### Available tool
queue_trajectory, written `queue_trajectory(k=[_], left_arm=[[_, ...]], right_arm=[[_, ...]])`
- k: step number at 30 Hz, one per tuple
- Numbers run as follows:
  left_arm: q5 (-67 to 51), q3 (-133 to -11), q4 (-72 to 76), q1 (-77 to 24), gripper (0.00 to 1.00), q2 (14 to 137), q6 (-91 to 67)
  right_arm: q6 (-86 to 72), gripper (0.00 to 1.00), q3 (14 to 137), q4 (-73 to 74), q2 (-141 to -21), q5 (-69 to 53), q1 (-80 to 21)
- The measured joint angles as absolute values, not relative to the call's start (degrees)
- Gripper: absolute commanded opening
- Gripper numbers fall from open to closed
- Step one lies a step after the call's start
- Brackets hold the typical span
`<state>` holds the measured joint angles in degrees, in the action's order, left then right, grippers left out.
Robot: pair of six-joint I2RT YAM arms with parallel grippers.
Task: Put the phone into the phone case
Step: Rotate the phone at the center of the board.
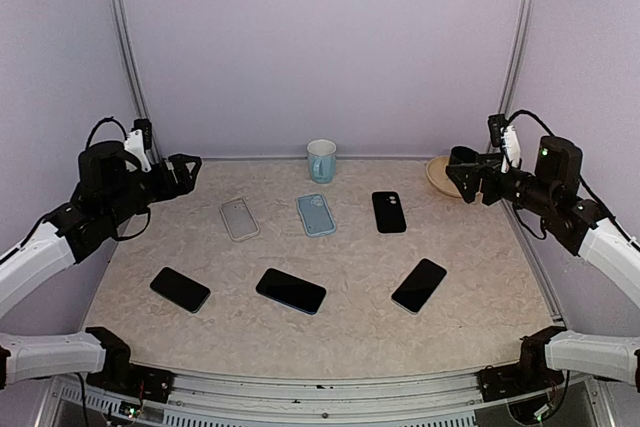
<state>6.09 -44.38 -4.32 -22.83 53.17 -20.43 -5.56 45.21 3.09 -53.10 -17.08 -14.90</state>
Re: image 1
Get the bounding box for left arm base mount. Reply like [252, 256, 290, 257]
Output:
[85, 327, 175, 404]

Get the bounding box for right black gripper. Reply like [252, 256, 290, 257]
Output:
[448, 150, 559, 216]

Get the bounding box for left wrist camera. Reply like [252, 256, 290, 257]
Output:
[124, 118, 152, 173]

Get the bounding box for black phone blue edge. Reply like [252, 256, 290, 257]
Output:
[256, 268, 327, 315]

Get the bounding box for right aluminium frame post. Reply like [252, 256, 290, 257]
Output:
[498, 0, 535, 115]

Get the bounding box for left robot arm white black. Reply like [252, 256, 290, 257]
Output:
[1, 119, 202, 392]

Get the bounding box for light blue phone case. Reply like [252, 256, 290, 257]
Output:
[296, 194, 336, 238]

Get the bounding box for black phone left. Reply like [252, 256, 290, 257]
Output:
[150, 267, 211, 314]

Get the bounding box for dark green cup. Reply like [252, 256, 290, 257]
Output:
[449, 146, 479, 167]

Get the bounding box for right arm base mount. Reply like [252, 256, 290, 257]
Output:
[477, 326, 566, 402]

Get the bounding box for aluminium frame post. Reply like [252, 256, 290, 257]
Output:
[498, 0, 535, 115]
[98, 0, 162, 163]

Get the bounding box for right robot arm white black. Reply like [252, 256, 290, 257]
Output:
[445, 114, 639, 391]

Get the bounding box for left aluminium frame post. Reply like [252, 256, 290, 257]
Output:
[98, 0, 162, 163]

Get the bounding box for black phone white edge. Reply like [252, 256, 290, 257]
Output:
[391, 259, 447, 314]

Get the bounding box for beige plate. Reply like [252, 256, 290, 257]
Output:
[425, 156, 461, 198]

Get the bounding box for clear phone case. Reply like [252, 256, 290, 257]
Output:
[219, 198, 260, 242]

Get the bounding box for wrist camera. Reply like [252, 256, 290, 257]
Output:
[488, 114, 522, 173]
[124, 118, 152, 173]

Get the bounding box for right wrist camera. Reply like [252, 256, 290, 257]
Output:
[488, 114, 522, 173]

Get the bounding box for light blue mug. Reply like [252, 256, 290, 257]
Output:
[307, 139, 337, 184]

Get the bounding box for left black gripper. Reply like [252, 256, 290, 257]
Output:
[102, 152, 201, 227]

